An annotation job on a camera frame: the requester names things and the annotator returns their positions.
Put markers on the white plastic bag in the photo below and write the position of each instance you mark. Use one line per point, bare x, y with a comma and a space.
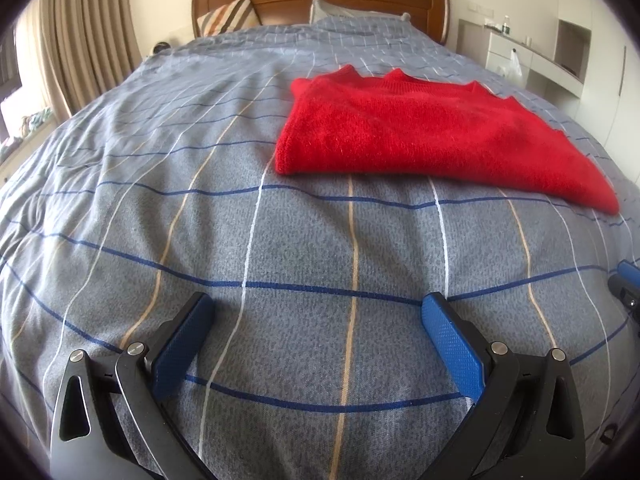
515, 66

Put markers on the red sweater with white rabbit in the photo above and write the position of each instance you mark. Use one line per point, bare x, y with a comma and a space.
430, 130

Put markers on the small white fan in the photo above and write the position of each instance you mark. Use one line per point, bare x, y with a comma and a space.
160, 48

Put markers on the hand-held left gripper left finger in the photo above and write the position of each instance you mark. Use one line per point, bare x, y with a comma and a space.
177, 347

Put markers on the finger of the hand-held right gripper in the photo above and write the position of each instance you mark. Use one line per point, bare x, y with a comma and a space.
629, 280

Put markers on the white wardrobe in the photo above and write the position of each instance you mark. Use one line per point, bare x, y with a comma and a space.
617, 80

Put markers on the striped pillow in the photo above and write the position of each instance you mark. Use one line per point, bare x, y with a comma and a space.
227, 17

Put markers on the grey pillow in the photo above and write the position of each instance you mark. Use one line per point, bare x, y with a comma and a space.
350, 11

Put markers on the small dark bottle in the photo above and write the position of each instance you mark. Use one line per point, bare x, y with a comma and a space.
506, 26

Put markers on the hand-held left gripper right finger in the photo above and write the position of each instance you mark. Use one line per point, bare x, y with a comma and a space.
452, 345

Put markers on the beige curtain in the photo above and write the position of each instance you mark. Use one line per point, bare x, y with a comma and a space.
85, 35

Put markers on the windowsill clutter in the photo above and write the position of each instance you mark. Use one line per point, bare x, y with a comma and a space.
32, 121

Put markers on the white built-in desk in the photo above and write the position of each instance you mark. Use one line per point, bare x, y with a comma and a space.
550, 65

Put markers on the blue checked duvet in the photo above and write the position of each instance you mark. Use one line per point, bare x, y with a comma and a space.
175, 200

